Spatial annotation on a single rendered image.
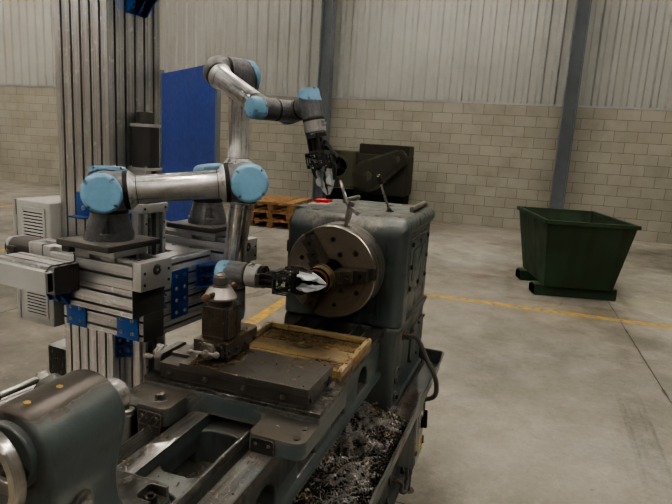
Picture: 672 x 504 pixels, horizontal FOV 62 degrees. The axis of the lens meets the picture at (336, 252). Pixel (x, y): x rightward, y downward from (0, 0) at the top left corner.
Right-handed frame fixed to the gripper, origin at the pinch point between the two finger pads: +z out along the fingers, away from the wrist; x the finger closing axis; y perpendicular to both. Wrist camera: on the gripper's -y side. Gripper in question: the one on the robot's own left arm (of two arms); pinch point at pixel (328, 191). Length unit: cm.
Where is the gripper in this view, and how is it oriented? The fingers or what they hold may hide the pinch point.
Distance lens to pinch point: 198.8
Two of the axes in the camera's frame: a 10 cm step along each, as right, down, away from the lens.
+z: 1.7, 9.8, 1.1
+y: -3.3, 1.6, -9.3
